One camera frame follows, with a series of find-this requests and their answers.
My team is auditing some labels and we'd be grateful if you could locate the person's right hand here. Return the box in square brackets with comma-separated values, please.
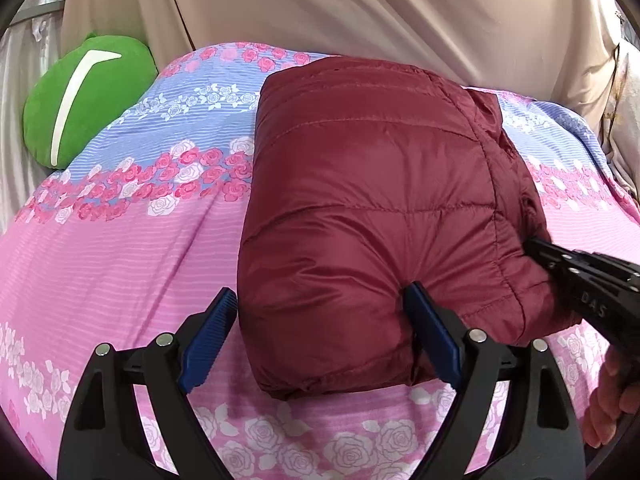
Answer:
[588, 344, 640, 452]

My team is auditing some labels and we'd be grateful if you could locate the pink blue floral bedsheet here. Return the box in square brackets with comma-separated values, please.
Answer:
[0, 40, 627, 480]

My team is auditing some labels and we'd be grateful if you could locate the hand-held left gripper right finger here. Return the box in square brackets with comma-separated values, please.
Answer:
[403, 282, 587, 480]

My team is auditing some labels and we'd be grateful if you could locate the maroon quilted puffer jacket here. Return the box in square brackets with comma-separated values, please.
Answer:
[236, 57, 583, 402]

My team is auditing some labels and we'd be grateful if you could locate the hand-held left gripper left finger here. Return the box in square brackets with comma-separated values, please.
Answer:
[57, 287, 239, 480]

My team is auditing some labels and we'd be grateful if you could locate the white sheer curtain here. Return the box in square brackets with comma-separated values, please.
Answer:
[0, 0, 70, 233]

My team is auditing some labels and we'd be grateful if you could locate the green pillow with white stripe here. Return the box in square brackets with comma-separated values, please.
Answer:
[22, 35, 160, 170]

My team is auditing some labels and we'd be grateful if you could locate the beige curtain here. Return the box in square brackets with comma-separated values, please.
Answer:
[60, 0, 640, 201]

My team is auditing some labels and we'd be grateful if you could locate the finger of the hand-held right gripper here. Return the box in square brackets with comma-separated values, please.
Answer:
[523, 237, 581, 288]

